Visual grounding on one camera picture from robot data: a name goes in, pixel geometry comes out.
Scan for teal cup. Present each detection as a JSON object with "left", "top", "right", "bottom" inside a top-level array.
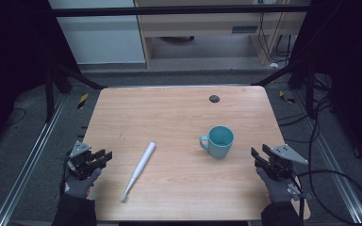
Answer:
[{"left": 199, "top": 124, "right": 236, "bottom": 160}]

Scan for person's left hand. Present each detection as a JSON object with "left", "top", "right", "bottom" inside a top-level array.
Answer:
[{"left": 62, "top": 167, "right": 103, "bottom": 200}]

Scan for person's right hand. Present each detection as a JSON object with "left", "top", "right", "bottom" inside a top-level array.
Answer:
[{"left": 255, "top": 168, "right": 298, "bottom": 204}]

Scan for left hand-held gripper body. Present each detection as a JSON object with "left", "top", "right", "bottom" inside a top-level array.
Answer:
[{"left": 66, "top": 140, "right": 104, "bottom": 181}]

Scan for thin black floor cable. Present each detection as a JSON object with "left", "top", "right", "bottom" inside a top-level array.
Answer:
[{"left": 5, "top": 107, "right": 27, "bottom": 127}]

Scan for wooden desk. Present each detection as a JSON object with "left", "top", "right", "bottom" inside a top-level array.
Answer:
[{"left": 133, "top": 0, "right": 311, "bottom": 70}]

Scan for white cabinet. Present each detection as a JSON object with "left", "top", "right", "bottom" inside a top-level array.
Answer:
[{"left": 48, "top": 0, "right": 147, "bottom": 66}]

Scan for white toothbrush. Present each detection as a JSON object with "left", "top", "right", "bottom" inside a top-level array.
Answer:
[{"left": 120, "top": 141, "right": 156, "bottom": 203}]

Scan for black horizontal frame bar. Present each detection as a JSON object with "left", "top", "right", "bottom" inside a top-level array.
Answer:
[{"left": 50, "top": 5, "right": 311, "bottom": 18}]

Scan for dark curtain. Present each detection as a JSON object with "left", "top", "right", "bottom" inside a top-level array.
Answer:
[
  {"left": 290, "top": 0, "right": 362, "bottom": 173},
  {"left": 0, "top": 0, "right": 82, "bottom": 154}
]

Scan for hanging black cables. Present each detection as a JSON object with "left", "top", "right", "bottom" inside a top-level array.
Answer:
[{"left": 256, "top": 11, "right": 297, "bottom": 64}]

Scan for metal floor rail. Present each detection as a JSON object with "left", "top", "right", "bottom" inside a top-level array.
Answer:
[
  {"left": 293, "top": 89, "right": 362, "bottom": 226},
  {"left": 0, "top": 93, "right": 68, "bottom": 226}
]

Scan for black metal stand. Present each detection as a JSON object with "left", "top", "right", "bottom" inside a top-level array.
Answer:
[
  {"left": 42, "top": 60, "right": 107, "bottom": 124},
  {"left": 251, "top": 57, "right": 317, "bottom": 119}
]

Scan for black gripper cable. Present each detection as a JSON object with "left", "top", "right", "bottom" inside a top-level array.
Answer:
[{"left": 293, "top": 169, "right": 362, "bottom": 226}]

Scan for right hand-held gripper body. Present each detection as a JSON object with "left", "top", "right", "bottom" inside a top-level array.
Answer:
[{"left": 258, "top": 143, "right": 309, "bottom": 182}]

